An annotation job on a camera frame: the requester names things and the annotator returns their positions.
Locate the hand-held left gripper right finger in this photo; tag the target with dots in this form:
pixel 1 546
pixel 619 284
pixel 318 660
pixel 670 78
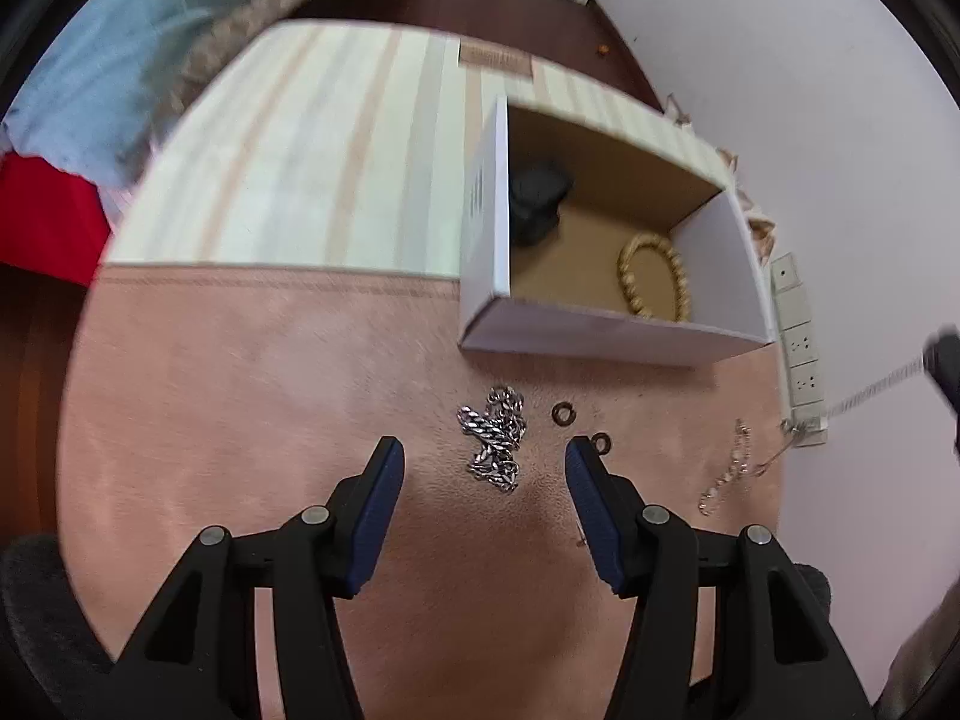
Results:
pixel 594 514

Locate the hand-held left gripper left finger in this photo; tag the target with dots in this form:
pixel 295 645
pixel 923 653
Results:
pixel 379 510

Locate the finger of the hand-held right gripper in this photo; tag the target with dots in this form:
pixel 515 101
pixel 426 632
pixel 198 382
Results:
pixel 946 367

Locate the white cardboard box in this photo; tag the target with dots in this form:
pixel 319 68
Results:
pixel 487 240

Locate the white power strip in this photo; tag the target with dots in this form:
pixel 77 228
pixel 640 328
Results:
pixel 799 345

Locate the black pouch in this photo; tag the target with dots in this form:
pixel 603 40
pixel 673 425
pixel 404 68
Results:
pixel 534 199

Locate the striped beige cloth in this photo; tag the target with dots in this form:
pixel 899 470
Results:
pixel 300 165

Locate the red cloth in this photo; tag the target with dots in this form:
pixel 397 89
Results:
pixel 45 217

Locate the patterned beige fabric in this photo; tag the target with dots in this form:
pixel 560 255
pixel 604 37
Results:
pixel 247 22

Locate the light blue blanket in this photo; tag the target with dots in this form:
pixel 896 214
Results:
pixel 112 67

